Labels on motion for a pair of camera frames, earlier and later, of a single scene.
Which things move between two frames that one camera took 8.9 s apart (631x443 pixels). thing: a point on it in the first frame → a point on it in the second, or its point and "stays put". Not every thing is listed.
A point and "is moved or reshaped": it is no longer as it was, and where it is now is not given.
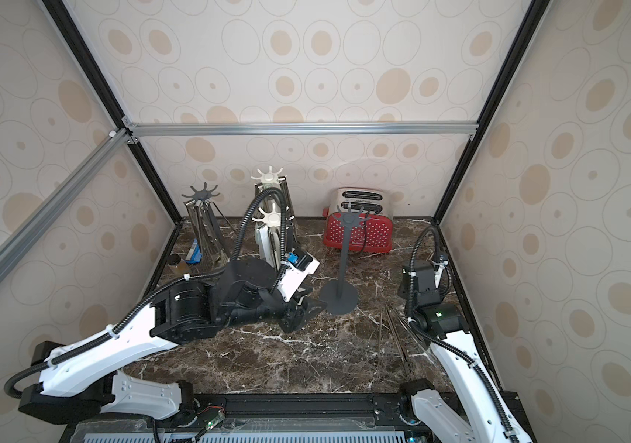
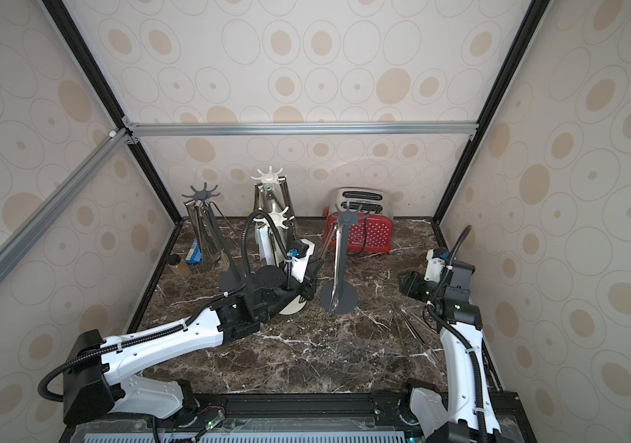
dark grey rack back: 340,296 stays put
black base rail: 279,417 stays put
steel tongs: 398,322 is moved or reshaped
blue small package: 195,255 stays put
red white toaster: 375,233 stays put
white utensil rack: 269,178 is moved or reshaped
